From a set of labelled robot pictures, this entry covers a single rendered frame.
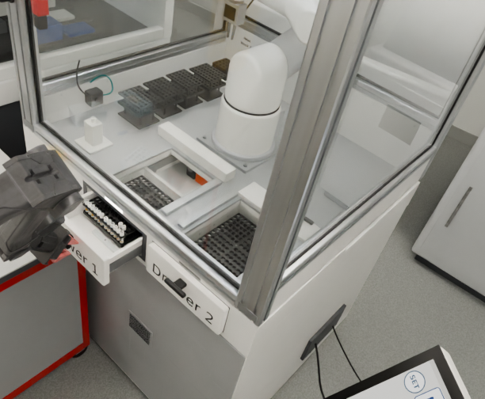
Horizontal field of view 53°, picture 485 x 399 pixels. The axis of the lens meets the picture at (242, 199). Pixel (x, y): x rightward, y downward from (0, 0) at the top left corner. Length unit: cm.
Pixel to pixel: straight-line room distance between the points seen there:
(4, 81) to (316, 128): 147
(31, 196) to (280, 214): 45
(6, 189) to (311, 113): 48
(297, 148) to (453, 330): 205
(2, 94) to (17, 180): 135
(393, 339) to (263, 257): 160
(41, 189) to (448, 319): 237
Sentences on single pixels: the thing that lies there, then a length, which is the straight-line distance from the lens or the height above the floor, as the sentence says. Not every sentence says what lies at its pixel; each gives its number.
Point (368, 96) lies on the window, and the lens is 96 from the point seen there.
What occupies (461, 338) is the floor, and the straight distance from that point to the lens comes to 278.
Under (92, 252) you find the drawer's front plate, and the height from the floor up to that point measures 92.
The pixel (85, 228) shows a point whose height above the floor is 84.
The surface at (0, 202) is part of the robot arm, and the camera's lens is 77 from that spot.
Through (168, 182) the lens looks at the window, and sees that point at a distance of 121.
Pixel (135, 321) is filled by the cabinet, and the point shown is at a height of 49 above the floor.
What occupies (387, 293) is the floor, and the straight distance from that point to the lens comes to 275.
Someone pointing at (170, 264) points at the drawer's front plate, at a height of 93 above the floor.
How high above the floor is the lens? 193
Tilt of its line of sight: 41 degrees down
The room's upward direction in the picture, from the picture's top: 13 degrees clockwise
